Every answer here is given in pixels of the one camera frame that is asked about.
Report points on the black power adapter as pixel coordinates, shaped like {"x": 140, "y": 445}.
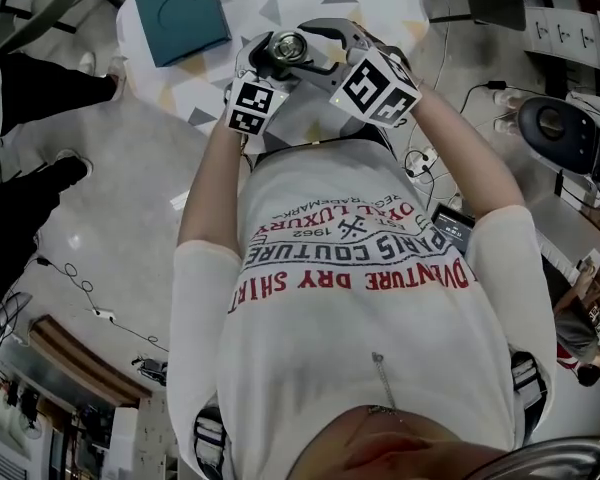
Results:
{"x": 497, "y": 85}

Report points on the black round device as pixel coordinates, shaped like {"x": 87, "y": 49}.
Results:
{"x": 555, "y": 128}

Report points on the shiny metal round object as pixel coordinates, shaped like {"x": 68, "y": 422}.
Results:
{"x": 290, "y": 46}

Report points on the curved wooden ledge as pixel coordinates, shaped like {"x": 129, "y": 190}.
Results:
{"x": 90, "y": 363}

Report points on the grey-green chair with black legs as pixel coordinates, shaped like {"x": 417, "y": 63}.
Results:
{"x": 30, "y": 8}

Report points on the black floor device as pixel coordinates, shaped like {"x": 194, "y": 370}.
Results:
{"x": 152, "y": 370}

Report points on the person's face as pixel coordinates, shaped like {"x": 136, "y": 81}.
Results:
{"x": 390, "y": 448}

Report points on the teal box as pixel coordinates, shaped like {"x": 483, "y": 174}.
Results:
{"x": 180, "y": 13}

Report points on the person's right forearm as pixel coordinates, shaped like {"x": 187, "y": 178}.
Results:
{"x": 470, "y": 163}

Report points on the white drawer cabinet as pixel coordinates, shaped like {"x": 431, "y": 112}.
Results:
{"x": 562, "y": 35}

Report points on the metal head mount bar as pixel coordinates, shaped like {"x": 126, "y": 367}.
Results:
{"x": 555, "y": 453}

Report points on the person's white printed shirt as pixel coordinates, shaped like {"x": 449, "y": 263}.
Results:
{"x": 355, "y": 318}

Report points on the black phone with lit screen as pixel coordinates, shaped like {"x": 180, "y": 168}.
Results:
{"x": 452, "y": 225}

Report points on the grey chair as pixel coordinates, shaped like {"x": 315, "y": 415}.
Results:
{"x": 495, "y": 3}

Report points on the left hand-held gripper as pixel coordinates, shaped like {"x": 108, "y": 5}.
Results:
{"x": 250, "y": 103}

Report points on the green metal bottle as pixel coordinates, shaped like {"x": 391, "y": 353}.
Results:
{"x": 278, "y": 61}

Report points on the person's left forearm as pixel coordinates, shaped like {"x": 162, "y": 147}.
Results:
{"x": 210, "y": 183}

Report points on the white power strip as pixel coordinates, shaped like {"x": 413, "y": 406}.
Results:
{"x": 422, "y": 160}

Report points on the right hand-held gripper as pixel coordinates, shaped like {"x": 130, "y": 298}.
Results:
{"x": 375, "y": 88}

